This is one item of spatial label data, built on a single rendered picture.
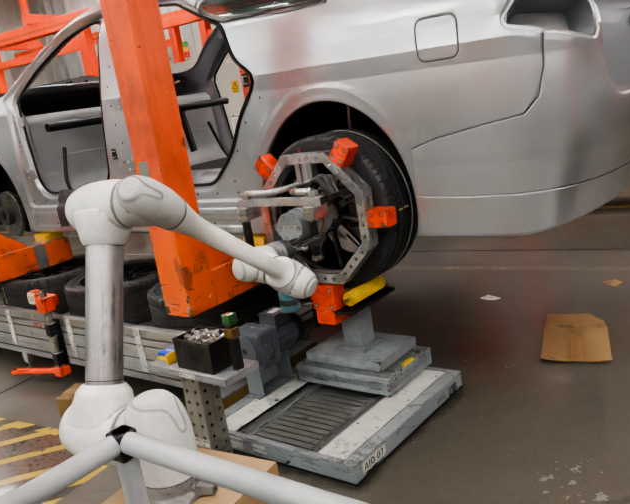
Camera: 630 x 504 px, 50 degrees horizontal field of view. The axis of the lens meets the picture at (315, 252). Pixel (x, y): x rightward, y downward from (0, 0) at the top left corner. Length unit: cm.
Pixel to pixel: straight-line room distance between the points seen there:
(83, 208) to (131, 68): 102
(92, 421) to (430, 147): 152
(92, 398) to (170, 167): 121
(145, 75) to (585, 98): 161
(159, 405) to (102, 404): 19
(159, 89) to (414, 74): 100
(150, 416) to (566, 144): 159
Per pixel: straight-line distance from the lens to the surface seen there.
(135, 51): 281
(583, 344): 349
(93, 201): 191
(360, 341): 304
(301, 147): 285
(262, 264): 207
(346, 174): 264
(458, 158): 256
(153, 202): 181
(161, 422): 177
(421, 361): 308
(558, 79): 245
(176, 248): 285
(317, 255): 253
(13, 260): 464
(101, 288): 191
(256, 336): 292
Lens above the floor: 135
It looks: 13 degrees down
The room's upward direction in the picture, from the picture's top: 9 degrees counter-clockwise
